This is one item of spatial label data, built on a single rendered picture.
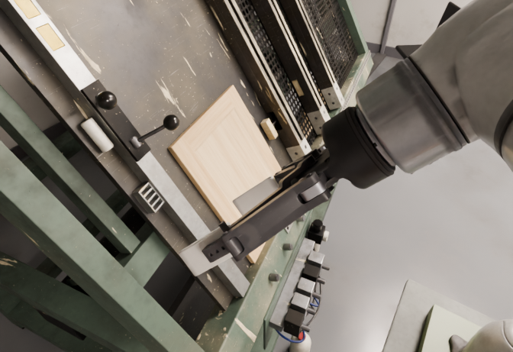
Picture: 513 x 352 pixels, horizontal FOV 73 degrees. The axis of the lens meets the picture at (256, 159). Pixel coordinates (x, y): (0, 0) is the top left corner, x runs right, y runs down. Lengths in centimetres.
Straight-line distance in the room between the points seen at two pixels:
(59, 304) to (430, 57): 132
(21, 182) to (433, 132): 67
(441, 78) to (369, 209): 235
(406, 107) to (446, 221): 247
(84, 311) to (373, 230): 181
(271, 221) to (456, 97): 17
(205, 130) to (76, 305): 73
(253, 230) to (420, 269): 216
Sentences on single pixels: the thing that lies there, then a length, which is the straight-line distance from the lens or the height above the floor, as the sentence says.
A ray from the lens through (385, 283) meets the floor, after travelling 229.
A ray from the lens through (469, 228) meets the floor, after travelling 277.
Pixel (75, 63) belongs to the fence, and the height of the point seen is 157.
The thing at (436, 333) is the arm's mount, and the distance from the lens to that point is 129.
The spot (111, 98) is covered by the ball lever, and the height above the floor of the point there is 156.
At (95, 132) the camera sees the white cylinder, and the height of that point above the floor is 145.
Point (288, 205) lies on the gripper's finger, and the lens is 29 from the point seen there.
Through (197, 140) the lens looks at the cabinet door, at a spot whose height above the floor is 128.
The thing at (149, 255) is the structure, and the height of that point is 113.
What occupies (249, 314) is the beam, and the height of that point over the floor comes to 87.
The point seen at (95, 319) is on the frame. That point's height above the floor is 79.
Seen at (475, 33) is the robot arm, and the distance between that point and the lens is 29.
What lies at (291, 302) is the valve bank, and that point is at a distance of 128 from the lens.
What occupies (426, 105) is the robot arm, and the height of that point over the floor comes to 176.
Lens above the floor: 191
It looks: 41 degrees down
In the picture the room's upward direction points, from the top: 1 degrees counter-clockwise
